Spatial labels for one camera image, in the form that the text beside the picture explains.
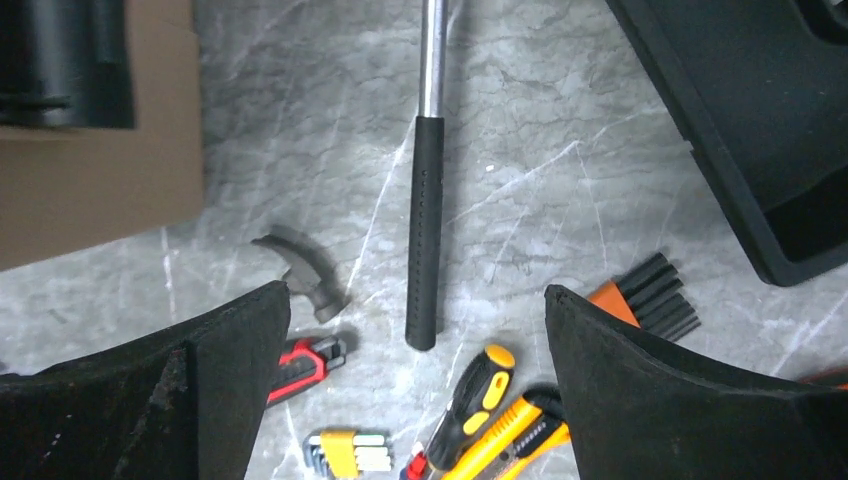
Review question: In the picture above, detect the small claw hammer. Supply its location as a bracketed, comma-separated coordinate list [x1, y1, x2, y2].
[250, 225, 350, 324]

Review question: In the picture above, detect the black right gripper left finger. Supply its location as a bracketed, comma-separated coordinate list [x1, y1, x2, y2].
[1, 281, 291, 479]

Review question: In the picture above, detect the tan plastic toolbox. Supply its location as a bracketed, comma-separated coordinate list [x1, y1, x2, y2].
[1, 1, 204, 269]

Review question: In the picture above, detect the large black-handled hammer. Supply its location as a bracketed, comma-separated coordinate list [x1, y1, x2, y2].
[405, 0, 449, 352]

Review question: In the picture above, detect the black tool tray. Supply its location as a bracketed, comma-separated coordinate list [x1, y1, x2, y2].
[609, 0, 847, 287]

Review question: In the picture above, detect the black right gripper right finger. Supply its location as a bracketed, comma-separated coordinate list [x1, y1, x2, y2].
[545, 285, 847, 479]

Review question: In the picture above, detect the orange black utility knife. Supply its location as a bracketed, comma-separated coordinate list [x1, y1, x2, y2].
[443, 383, 571, 480]

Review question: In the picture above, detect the orange black brush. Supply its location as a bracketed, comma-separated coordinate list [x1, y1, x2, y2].
[588, 251, 701, 342]

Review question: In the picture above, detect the red black utility knife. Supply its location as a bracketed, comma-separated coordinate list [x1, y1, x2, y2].
[266, 335, 348, 408]

